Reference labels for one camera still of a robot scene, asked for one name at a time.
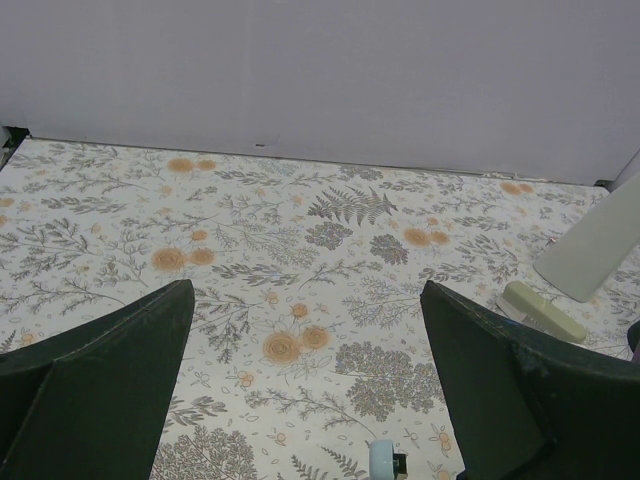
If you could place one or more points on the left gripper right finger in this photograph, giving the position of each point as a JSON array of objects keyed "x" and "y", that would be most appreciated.
[{"x": 525, "y": 405}]

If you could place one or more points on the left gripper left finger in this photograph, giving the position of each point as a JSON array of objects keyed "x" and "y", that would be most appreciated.
[{"x": 91, "y": 402}]

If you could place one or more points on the beige stapler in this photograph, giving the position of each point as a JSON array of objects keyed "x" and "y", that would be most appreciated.
[{"x": 522, "y": 304}]

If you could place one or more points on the light blue stapler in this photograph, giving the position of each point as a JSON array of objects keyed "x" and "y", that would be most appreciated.
[{"x": 385, "y": 463}]

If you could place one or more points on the white wedge-shaped block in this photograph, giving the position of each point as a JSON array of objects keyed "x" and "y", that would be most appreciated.
[{"x": 580, "y": 261}]

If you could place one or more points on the floral table mat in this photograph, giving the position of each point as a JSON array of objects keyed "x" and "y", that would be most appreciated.
[{"x": 307, "y": 341}]

